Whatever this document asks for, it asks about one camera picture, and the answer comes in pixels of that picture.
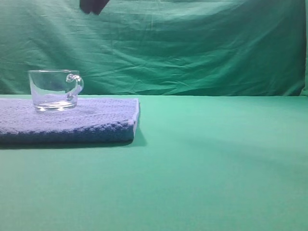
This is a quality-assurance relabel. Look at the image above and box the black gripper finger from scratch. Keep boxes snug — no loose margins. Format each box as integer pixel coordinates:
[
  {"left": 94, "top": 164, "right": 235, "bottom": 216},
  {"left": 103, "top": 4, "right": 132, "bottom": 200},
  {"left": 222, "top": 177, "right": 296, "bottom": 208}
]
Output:
[{"left": 79, "top": 0, "right": 109, "bottom": 15}]

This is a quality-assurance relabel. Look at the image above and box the transparent glass cup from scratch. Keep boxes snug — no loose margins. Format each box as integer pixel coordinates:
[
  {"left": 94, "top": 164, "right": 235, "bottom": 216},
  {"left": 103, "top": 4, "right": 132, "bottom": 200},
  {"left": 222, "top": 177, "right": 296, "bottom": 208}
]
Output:
[{"left": 28, "top": 70, "right": 84, "bottom": 112}]

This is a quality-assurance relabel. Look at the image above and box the folded blue towel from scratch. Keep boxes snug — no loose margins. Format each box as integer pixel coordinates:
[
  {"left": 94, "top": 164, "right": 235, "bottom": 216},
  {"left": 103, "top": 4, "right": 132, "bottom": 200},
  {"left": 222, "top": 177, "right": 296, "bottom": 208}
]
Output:
[{"left": 0, "top": 98, "right": 140, "bottom": 144}]

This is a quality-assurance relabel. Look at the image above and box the green backdrop cloth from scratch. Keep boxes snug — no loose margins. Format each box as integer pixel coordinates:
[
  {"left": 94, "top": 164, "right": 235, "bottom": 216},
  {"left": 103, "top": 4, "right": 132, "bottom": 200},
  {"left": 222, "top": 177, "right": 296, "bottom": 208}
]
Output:
[{"left": 0, "top": 0, "right": 308, "bottom": 96}]

